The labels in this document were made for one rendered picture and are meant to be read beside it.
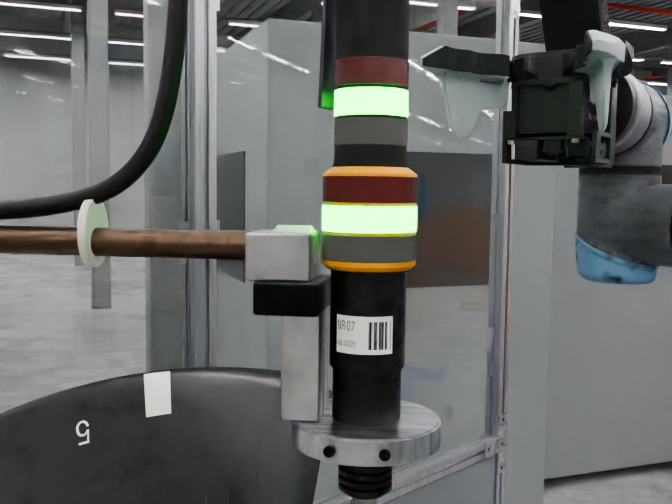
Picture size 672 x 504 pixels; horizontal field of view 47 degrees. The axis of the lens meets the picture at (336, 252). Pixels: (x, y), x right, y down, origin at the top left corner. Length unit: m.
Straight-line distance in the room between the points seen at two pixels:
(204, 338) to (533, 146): 0.72
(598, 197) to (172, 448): 0.45
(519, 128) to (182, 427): 0.32
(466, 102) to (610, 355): 3.93
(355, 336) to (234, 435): 0.18
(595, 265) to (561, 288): 3.43
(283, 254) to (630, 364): 4.25
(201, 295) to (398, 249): 0.85
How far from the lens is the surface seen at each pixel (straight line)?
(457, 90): 0.57
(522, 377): 3.51
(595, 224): 0.76
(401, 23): 0.35
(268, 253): 0.35
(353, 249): 0.34
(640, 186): 0.76
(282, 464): 0.50
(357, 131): 0.34
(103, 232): 0.39
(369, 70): 0.34
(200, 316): 1.17
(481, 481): 1.87
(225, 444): 0.50
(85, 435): 0.53
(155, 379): 0.53
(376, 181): 0.33
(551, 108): 0.60
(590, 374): 4.39
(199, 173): 1.16
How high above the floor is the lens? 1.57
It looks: 5 degrees down
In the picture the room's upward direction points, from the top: 1 degrees clockwise
